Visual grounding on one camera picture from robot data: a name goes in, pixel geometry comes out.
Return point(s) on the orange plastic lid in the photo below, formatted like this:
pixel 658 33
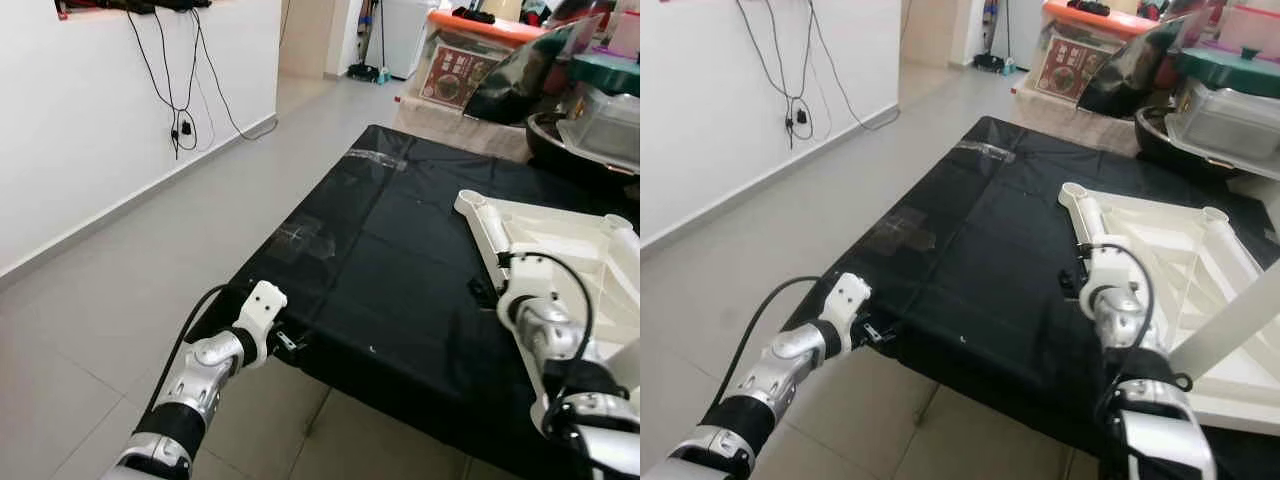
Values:
pixel 490 28
pixel 1095 20

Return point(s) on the black power adapter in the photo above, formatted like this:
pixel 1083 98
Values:
pixel 186 128
pixel 797 118

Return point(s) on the black router box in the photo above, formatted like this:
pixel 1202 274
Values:
pixel 150 6

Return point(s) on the green round pot lid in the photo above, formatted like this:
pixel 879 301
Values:
pixel 610 72
pixel 1230 70

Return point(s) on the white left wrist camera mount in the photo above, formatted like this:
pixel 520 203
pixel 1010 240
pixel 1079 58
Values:
pixel 263 305
pixel 848 298

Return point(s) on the black glossy bag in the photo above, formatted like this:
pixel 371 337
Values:
pixel 520 75
pixel 1125 70

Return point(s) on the clear plastic storage box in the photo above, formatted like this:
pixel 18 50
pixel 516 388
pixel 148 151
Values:
pixel 1230 125
pixel 605 125

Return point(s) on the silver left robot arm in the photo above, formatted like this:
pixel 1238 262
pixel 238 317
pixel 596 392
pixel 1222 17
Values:
pixel 200 365
pixel 790 355

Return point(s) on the small black flat item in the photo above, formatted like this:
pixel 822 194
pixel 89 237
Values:
pixel 473 15
pixel 1088 7

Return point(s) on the pink plastic container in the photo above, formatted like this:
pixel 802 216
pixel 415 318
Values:
pixel 1250 25
pixel 625 30

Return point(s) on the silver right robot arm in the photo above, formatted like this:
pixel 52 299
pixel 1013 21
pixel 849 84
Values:
pixel 1125 320
pixel 550 330

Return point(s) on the black round wok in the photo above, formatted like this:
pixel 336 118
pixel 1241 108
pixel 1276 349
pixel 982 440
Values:
pixel 1152 140
pixel 545 145

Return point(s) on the clear crinkled tape strip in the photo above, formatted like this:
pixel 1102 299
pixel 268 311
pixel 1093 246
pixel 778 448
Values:
pixel 985 150
pixel 375 158

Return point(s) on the clear flat tape patch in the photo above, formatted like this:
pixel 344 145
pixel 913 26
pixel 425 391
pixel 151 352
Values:
pixel 300 238
pixel 900 228

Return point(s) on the dark floor mop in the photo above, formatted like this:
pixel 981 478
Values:
pixel 990 65
pixel 362 73

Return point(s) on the beige patterned cloth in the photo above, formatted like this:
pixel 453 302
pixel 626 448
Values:
pixel 1060 120
pixel 450 128

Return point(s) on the white plastic table top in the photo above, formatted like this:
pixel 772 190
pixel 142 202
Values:
pixel 570 235
pixel 1165 230

